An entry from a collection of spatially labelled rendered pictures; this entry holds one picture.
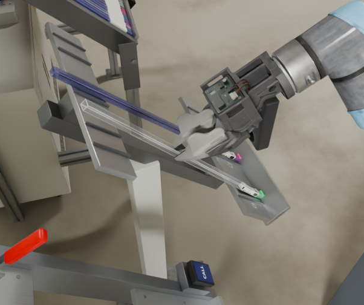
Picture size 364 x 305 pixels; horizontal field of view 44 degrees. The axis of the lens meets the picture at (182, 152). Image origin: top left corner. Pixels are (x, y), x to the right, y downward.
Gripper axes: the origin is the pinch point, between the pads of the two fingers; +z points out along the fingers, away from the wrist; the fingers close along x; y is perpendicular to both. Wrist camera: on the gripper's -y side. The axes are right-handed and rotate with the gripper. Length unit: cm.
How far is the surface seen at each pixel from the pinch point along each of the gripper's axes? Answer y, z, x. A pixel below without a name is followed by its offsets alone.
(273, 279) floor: -102, 11, -5
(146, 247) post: -36.2, 26.1, -7.8
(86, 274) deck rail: 8.3, 18.3, 14.2
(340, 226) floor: -118, -19, -14
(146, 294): -4.3, 16.3, 16.1
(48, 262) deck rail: 14.1, 19.7, 13.0
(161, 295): -7.6, 15.5, 16.2
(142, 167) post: -8.3, 9.9, -8.3
